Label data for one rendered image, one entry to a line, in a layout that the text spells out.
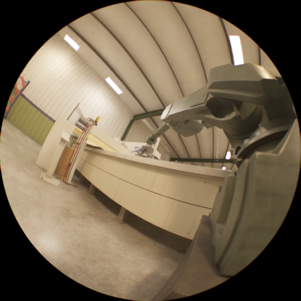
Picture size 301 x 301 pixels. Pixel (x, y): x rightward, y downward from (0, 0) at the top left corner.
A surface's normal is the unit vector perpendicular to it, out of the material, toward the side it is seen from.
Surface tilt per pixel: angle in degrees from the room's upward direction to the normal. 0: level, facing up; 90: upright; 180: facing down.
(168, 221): 90
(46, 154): 90
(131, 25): 172
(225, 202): 90
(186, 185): 90
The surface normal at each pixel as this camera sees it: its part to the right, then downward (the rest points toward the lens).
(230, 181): -0.47, -0.45
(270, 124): -0.87, -0.43
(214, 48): -0.22, 0.89
